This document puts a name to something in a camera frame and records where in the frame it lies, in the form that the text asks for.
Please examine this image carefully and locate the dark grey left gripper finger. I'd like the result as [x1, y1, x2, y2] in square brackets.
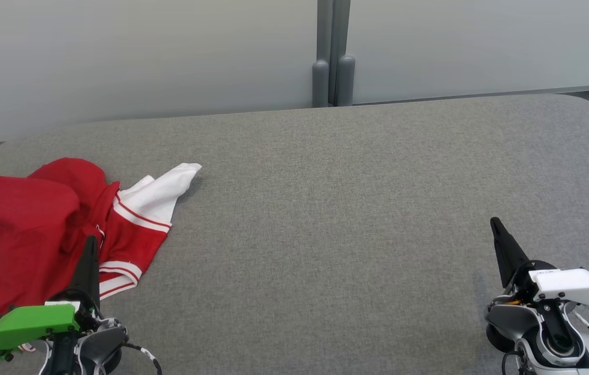
[68, 235, 101, 309]

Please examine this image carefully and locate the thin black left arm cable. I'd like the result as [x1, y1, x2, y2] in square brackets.
[121, 341, 163, 375]

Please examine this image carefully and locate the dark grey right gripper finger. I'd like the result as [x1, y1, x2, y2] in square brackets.
[490, 217, 531, 290]

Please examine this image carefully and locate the red white baseball jersey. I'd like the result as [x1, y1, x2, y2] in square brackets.
[0, 163, 203, 361]

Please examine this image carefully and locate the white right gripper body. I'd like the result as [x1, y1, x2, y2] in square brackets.
[506, 260, 589, 308]

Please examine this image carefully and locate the grey fabric sofa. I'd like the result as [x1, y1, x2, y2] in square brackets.
[0, 93, 589, 375]

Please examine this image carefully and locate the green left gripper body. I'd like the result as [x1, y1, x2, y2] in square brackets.
[0, 289, 105, 360]

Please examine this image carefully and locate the grey partition post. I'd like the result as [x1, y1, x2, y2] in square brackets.
[312, 0, 356, 108]

